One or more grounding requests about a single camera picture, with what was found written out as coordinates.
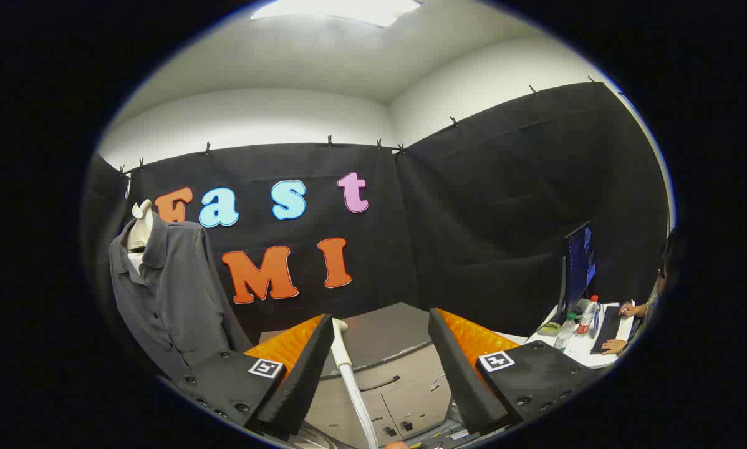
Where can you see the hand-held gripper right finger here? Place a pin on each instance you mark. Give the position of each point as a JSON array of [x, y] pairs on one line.
[[467, 386]]

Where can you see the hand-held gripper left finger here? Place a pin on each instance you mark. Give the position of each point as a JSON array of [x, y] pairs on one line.
[[298, 386]]

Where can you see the white garment steamer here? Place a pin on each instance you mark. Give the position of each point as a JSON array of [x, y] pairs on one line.
[[341, 349]]

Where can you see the grey button shirt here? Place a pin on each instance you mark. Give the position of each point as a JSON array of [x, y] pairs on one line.
[[174, 299]]

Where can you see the grey cabinet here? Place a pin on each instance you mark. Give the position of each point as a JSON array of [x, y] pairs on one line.
[[380, 337]]

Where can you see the olive tape roll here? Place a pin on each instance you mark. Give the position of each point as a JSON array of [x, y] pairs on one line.
[[548, 328]]

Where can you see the green cap clear bottle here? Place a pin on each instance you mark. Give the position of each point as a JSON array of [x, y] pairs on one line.
[[565, 337]]

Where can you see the white desk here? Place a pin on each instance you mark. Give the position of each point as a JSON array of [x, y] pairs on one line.
[[582, 352]]

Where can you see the red cap clear bottle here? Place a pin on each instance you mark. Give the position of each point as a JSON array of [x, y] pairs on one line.
[[587, 318]]

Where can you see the black keyboard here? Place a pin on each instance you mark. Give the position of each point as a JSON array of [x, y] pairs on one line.
[[607, 327]]

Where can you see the black computer monitor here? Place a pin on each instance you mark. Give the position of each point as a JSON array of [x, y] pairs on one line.
[[579, 262]]

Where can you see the black backdrop cloth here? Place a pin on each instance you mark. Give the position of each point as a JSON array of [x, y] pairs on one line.
[[473, 187]]

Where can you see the white mannequin torso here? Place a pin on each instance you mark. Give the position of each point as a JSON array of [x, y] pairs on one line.
[[141, 231]]

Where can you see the ceiling light panel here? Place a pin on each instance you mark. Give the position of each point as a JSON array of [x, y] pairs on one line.
[[336, 9]]

